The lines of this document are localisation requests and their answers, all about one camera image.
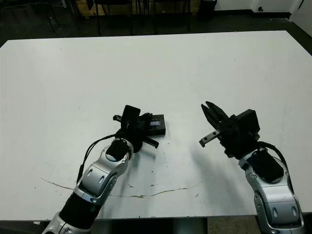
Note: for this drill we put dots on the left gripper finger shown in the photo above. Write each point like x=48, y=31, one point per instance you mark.
x=149, y=123
x=146, y=117

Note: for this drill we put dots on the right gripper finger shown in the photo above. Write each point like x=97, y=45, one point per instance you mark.
x=219, y=114
x=210, y=118

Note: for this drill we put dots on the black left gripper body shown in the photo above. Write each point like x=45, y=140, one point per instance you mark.
x=135, y=139

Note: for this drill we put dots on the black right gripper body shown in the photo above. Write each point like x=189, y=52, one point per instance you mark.
x=234, y=143

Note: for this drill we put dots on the black box lid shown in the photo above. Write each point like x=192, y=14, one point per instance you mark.
x=158, y=129

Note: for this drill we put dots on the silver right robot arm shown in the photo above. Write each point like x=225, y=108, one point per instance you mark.
x=275, y=195

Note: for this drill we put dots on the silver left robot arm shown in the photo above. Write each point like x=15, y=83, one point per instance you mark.
x=97, y=175

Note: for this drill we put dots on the dark robot lower body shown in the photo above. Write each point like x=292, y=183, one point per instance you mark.
x=151, y=226

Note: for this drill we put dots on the black trash bin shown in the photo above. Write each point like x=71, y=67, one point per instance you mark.
x=207, y=9

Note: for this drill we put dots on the brown wooden board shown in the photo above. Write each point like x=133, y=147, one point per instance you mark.
x=80, y=7

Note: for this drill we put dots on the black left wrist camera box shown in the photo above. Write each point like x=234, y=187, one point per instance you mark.
x=130, y=115

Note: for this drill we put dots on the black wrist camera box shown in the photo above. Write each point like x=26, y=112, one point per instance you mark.
x=130, y=115
x=248, y=122

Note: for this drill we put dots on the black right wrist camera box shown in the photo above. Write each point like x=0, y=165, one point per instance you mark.
x=248, y=122

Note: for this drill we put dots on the black metal table frame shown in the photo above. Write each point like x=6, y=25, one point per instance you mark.
x=98, y=22

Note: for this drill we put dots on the black metal chair frame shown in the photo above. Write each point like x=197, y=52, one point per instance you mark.
x=50, y=19

